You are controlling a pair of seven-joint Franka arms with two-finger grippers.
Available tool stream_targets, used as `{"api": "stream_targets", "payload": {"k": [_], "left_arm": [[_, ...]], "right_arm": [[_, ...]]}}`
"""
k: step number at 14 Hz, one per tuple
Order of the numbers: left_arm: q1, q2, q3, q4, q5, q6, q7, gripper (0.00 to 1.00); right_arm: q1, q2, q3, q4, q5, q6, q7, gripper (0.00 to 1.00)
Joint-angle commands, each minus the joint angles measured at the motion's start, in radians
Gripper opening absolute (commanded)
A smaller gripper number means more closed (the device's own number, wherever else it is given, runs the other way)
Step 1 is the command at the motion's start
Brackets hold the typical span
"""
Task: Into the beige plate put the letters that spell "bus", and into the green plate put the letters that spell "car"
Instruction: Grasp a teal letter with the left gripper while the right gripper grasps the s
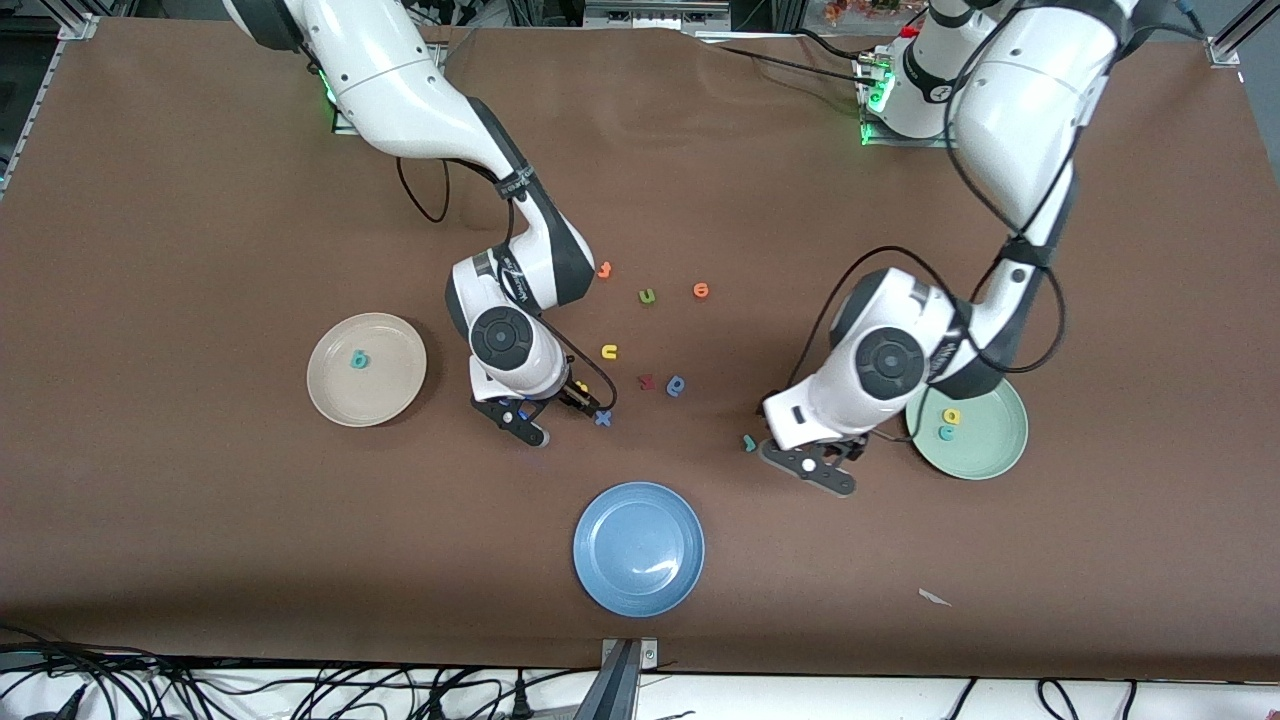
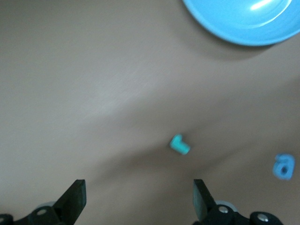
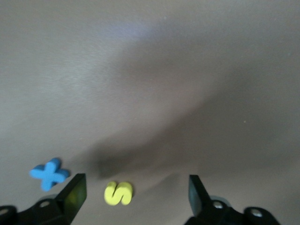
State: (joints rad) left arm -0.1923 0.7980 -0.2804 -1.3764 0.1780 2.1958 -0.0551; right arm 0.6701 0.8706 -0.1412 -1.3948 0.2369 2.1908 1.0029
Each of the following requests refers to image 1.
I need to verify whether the green plate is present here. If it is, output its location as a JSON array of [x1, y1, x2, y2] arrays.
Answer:
[[904, 372, 1030, 482]]

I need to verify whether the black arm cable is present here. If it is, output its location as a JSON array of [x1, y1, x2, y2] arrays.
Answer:
[[397, 158, 451, 225], [785, 246, 1067, 406], [943, 0, 1201, 263], [480, 170, 619, 413]]

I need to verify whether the grey metal box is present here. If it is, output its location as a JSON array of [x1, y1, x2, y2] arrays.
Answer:
[[583, 0, 733, 33]]

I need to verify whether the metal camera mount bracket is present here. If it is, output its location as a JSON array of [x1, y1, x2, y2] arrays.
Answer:
[[572, 637, 661, 720]]

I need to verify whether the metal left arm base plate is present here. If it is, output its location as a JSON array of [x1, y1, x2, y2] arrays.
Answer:
[[855, 50, 961, 149]]

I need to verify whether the blue plate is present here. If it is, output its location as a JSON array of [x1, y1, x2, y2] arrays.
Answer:
[[572, 481, 707, 619]]

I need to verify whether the orange red background object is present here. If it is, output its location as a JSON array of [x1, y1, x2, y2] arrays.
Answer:
[[822, 0, 906, 23]]

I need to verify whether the aluminium frame rail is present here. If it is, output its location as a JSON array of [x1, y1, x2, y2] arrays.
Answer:
[[0, 12, 101, 191]]

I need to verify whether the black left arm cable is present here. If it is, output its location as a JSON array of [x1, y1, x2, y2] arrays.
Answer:
[[943, 0, 1201, 263], [785, 246, 1067, 406]]

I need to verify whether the beige brown plate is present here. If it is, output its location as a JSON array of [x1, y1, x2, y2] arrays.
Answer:
[[305, 312, 429, 429]]

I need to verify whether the black cable on table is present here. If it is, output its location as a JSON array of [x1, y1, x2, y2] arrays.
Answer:
[[700, 28, 881, 81]]

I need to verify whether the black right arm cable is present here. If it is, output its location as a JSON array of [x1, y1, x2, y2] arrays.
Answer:
[[397, 158, 451, 225], [480, 170, 619, 413]]

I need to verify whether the aluminium frame corner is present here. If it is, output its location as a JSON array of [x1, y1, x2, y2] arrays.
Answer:
[[1205, 0, 1280, 69]]

